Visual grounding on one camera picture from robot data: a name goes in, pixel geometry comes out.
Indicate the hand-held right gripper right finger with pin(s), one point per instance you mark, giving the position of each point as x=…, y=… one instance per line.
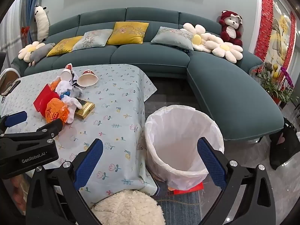
x=211, y=161

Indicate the blue rug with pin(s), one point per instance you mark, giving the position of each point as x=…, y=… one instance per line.
x=182, y=208

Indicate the black clip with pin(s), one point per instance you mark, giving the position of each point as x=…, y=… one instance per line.
x=10, y=86

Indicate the white sheer curtain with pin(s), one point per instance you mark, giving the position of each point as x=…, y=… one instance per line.
x=13, y=35

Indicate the white fluffy stool cushion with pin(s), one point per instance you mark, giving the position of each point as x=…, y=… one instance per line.
x=126, y=208

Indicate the small yellow embroidered cushion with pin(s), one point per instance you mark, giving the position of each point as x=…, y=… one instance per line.
x=63, y=46

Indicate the large yellow embroidered cushion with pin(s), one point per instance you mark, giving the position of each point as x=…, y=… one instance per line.
x=127, y=32

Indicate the white plastic wrapper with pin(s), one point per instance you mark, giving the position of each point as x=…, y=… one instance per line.
x=71, y=112

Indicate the long white plush toy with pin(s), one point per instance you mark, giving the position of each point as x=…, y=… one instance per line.
x=42, y=23

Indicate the small orange mesh wrapper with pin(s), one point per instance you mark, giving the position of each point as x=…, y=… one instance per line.
x=54, y=84

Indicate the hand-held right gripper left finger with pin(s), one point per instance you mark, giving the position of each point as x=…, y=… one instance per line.
x=89, y=164

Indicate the gold box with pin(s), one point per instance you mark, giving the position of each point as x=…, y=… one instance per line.
x=85, y=110

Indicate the blue curtain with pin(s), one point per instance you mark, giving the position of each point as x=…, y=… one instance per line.
x=30, y=9

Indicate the purple orchid plant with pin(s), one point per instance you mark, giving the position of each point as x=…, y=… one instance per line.
x=287, y=77

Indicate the white lined waste bin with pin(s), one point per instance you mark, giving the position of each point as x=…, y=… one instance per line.
x=182, y=145

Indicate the red monkey plush toy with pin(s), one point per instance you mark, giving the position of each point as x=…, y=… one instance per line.
x=230, y=29

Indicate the light blue embroidered cushion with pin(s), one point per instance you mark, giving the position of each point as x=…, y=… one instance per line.
x=92, y=39
x=171, y=37

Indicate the white daisy flower cushion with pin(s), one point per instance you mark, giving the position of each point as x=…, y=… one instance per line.
x=226, y=49
x=29, y=50
x=196, y=38

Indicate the white round chair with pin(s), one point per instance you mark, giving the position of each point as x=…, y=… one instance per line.
x=9, y=73

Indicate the red paper packet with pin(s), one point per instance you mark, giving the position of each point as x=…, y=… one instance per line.
x=44, y=98

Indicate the red bordered wall mural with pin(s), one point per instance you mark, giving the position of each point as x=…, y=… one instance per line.
x=264, y=16

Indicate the black bag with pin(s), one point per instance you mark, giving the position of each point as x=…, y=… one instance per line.
x=284, y=147

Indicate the grey plush toy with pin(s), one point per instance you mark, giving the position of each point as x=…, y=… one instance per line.
x=41, y=52

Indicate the green potted plant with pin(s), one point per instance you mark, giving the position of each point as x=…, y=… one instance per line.
x=269, y=84

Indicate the floral light blue tablecloth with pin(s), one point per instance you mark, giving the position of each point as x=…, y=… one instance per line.
x=112, y=112

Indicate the red curtain tie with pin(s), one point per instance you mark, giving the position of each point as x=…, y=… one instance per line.
x=24, y=31

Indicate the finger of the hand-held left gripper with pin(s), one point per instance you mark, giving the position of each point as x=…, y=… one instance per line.
x=52, y=126
x=15, y=118

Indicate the orange plastic bag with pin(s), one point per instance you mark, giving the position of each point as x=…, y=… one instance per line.
x=55, y=111

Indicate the teal fabric sofa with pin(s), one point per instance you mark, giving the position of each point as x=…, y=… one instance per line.
x=152, y=54

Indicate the red and white paper cup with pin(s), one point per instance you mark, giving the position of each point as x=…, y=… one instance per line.
x=88, y=80
x=66, y=73

